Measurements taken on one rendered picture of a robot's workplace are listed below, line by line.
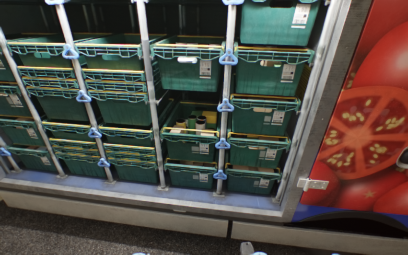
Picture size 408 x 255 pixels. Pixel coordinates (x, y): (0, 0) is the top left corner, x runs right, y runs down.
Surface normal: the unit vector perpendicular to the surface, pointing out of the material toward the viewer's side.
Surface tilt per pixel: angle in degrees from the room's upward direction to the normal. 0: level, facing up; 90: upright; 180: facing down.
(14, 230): 0
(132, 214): 90
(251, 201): 0
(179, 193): 0
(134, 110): 92
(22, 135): 94
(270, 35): 98
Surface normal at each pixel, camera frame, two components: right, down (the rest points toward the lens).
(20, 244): 0.01, -0.86
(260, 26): -0.14, 0.61
